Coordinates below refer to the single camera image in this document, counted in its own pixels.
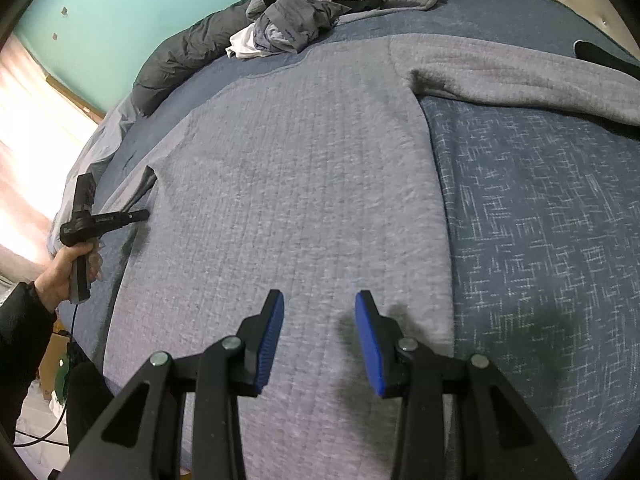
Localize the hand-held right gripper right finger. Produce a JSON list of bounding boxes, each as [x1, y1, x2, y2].
[[354, 290, 576, 480]]

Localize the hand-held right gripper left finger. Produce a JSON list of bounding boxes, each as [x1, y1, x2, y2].
[[60, 289, 286, 480]]

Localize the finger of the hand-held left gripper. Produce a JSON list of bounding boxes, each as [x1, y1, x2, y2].
[[102, 209, 151, 231]]

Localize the grey sweater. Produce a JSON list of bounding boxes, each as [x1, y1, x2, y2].
[[102, 32, 640, 480]]

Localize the person's left hand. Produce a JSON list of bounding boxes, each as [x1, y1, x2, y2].
[[37, 241, 105, 312]]

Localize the pale window curtain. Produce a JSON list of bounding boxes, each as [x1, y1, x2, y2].
[[0, 35, 101, 271]]

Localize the cardboard box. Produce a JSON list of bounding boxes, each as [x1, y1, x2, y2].
[[37, 332, 71, 401]]

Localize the green packet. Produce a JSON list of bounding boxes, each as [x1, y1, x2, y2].
[[52, 355, 72, 403]]

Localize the dark grey rolled duvet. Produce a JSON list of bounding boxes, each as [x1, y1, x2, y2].
[[132, 0, 543, 118]]

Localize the person's black trousers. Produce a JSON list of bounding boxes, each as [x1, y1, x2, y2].
[[65, 360, 118, 461]]

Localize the blue patterned bed blanket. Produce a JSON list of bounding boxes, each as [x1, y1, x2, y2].
[[47, 0, 640, 480]]

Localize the white garment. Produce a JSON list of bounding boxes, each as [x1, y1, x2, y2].
[[225, 24, 266, 60]]

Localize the grey shorts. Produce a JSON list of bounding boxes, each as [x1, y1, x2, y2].
[[252, 0, 353, 56]]

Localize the black cloth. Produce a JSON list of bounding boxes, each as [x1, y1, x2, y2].
[[574, 40, 640, 83]]

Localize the cream tufted headboard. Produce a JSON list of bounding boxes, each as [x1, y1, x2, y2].
[[530, 0, 640, 58]]

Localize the black cable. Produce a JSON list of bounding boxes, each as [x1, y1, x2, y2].
[[15, 302, 79, 448]]

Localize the wooden window frame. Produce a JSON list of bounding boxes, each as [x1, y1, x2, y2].
[[44, 74, 107, 122]]

